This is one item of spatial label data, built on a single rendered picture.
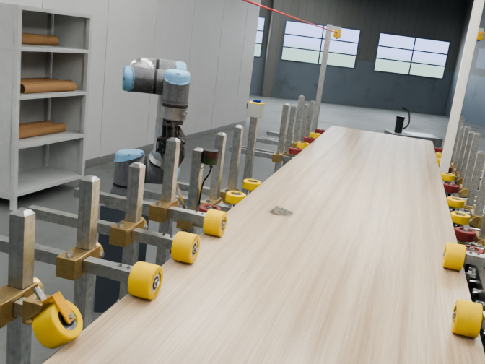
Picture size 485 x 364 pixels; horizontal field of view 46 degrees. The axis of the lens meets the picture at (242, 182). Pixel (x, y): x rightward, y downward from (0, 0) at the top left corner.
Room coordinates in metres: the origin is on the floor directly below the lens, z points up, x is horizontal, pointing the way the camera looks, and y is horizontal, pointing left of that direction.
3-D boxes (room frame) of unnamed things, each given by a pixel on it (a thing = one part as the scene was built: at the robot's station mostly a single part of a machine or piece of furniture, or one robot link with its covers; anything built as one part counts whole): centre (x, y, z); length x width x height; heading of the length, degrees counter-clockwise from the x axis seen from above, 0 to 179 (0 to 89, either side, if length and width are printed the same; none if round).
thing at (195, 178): (2.04, 0.17, 0.87); 0.03 x 0.03 x 0.48; 75
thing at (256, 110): (2.77, -0.02, 1.18); 0.07 x 0.07 x 0.08; 75
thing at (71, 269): (1.29, 0.37, 0.95); 0.13 x 0.06 x 0.05; 165
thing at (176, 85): (1.99, 0.27, 1.31); 0.10 x 0.09 x 0.12; 10
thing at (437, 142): (9.22, -2.61, 0.37); 0.79 x 0.62 x 0.74; 98
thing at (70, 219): (1.53, 0.37, 0.95); 0.50 x 0.04 x 0.04; 75
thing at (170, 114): (1.98, 0.26, 1.23); 0.10 x 0.09 x 0.05; 75
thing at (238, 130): (2.52, 0.04, 0.90); 0.03 x 0.03 x 0.48; 75
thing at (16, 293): (1.05, 0.43, 0.95); 0.13 x 0.06 x 0.05; 165
